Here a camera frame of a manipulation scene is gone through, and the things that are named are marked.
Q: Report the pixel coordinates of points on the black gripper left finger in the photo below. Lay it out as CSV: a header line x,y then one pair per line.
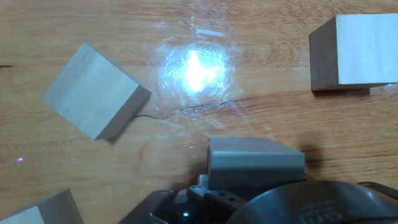
x,y
202,199

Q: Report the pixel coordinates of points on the glossy brown wooden board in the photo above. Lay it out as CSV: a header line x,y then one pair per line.
x,y
311,124

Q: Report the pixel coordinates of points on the light wooden cube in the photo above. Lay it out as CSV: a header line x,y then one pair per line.
x,y
46,211
90,90
255,163
363,49

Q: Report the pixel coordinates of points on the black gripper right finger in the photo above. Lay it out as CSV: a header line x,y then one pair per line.
x,y
385,190

